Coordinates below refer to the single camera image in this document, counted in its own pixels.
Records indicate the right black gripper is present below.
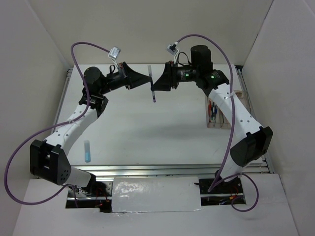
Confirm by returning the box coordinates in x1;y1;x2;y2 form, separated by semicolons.
150;60;199;91

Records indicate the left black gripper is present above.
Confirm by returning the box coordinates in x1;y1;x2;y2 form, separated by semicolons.
99;61;152;95

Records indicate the purple refill pen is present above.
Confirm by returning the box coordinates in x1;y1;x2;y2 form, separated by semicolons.
148;65;156;103

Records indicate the red gel pen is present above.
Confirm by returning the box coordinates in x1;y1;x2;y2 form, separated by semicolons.
208;100;212;120

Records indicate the green gel pen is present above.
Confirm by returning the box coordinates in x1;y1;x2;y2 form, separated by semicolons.
211;105;216;121

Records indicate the blue gel pen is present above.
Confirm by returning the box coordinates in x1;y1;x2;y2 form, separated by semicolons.
214;105;218;119

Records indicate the blue cap highlighter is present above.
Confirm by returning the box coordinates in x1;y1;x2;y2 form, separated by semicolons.
84;140;91;163

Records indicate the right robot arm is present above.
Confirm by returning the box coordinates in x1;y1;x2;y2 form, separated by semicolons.
151;44;273;193

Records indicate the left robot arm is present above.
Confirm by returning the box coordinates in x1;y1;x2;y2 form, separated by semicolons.
30;62;152;196

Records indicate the clear container left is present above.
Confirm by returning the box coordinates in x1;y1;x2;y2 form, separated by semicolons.
205;96;224;128

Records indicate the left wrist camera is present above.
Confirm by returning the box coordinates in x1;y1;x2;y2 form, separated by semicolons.
108;46;121;59

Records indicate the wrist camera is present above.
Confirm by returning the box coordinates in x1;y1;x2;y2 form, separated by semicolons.
166;43;177;55
108;46;121;59

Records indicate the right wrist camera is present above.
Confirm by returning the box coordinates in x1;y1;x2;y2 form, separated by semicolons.
166;43;177;55

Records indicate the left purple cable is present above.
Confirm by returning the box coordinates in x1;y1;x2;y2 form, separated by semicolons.
4;42;110;206

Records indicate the purple cable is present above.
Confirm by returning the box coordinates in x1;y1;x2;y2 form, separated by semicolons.
4;42;110;206
175;33;259;212

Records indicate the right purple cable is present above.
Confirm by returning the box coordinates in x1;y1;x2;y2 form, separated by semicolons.
175;33;259;212

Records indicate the aluminium frame rail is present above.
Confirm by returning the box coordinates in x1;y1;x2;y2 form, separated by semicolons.
68;164;271;177

